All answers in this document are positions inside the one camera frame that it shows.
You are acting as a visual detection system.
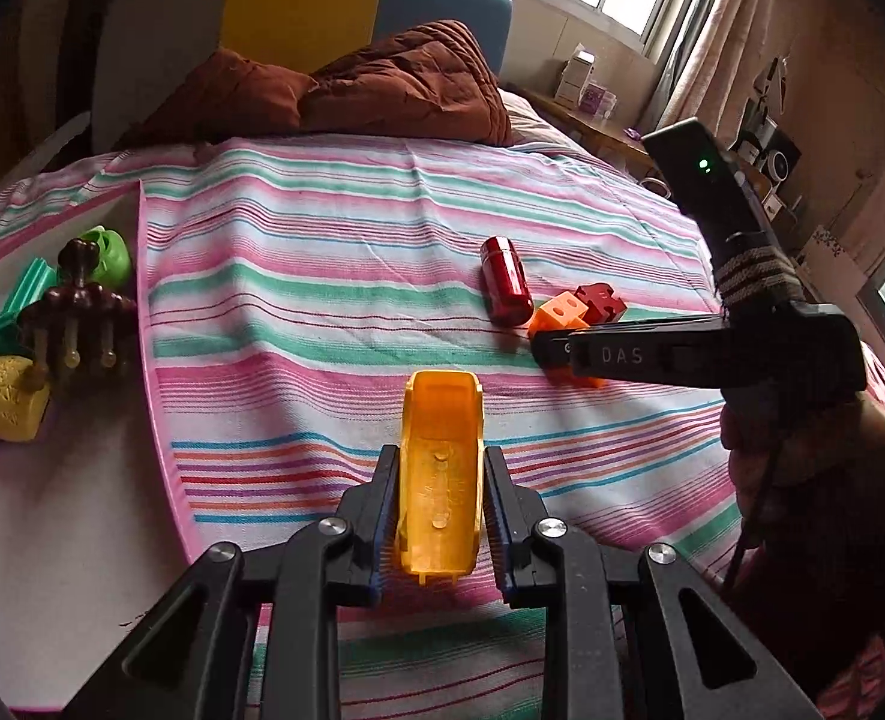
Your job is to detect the red metallic capsule bottle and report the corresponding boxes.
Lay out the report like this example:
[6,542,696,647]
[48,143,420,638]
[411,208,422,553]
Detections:
[479,236,533,327]

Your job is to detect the black rolled mat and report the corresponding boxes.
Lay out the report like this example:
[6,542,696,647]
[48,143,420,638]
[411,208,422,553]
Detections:
[49,0,112,169]

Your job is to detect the wooden side desk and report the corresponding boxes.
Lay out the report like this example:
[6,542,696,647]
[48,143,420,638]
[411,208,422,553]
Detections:
[507,83,657,179]

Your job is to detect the white pink-rimmed tray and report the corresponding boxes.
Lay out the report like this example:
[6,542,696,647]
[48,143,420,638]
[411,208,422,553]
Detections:
[0,179,205,714]

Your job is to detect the green plastic flanged tube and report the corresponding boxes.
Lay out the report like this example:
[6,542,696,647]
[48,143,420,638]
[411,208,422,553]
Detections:
[0,257,58,356]

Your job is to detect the red puzzle piece block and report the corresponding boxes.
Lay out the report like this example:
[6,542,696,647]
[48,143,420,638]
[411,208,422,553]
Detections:
[575,283,628,327]

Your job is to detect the orange linked cubes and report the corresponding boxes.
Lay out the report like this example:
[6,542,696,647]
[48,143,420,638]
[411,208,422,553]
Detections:
[527,291,605,388]

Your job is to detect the white box on desk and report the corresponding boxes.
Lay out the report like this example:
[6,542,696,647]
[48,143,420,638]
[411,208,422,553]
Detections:
[554,44,595,109]

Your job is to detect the cream carved oval case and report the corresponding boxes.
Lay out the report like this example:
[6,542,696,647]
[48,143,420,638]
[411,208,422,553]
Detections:
[0,356,50,444]

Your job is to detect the striped pink green bedspread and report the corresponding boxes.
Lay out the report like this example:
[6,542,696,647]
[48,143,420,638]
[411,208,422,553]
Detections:
[0,131,885,720]

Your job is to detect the pink curtain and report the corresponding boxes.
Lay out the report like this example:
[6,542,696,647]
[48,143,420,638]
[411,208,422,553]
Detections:
[655,0,774,138]

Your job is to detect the grey yellow blue headboard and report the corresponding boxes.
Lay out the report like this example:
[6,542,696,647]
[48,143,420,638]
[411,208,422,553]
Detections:
[91,0,512,151]

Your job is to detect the dark brown massager brush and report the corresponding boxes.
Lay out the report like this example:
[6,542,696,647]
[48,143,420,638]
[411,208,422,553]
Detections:
[17,238,138,395]

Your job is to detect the person right hand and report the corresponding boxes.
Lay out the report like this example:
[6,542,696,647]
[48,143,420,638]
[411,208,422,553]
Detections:
[721,395,885,546]

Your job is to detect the rust brown quilted jacket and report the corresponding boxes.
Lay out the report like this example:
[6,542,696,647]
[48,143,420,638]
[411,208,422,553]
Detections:
[117,20,512,148]

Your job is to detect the green white plug nightlight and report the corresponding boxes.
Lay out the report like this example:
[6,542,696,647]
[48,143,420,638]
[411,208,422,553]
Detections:
[81,226,133,291]

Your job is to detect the orange plastic shell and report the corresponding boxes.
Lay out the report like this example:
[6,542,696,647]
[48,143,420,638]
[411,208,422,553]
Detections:
[394,369,485,583]

